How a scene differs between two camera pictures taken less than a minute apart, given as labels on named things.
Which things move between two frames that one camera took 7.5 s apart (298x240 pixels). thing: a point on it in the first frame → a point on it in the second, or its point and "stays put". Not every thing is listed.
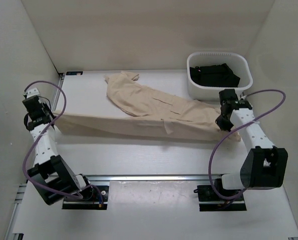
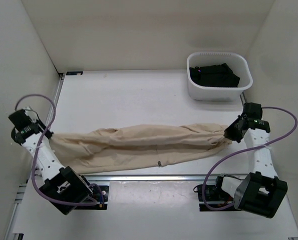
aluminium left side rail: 61,76 stays put
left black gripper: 45,107 → 40,123
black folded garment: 214,75 stays put
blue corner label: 74,73 stays put
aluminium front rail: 152,177 stays put
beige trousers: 147,113 → 113,148
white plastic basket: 240,63 stays put
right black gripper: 222,125 → 229,133
